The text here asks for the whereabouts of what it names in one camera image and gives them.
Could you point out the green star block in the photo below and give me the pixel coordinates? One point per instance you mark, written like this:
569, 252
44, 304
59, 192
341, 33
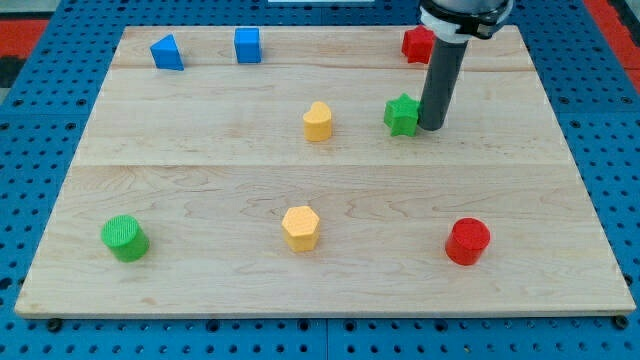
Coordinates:
401, 115

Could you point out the red star block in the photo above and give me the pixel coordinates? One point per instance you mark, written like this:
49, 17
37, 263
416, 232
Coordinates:
418, 44

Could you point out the yellow heart block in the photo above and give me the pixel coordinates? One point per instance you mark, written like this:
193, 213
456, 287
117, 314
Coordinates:
317, 122

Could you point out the wooden board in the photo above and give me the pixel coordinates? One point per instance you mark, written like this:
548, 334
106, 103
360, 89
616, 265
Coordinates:
209, 159

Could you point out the blue triangle block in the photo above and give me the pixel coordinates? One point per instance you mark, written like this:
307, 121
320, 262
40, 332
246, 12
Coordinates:
166, 55

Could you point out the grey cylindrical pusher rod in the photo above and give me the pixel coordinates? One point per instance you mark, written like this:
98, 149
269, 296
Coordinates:
442, 74

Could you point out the red cylinder block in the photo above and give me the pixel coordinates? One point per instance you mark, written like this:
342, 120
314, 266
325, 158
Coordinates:
467, 240

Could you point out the blue cube block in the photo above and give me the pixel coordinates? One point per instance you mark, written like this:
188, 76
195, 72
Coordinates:
247, 45

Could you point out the yellow hexagon block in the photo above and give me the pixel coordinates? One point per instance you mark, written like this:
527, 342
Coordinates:
301, 228

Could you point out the green cylinder block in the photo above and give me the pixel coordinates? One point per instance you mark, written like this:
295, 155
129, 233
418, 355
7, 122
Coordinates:
125, 238

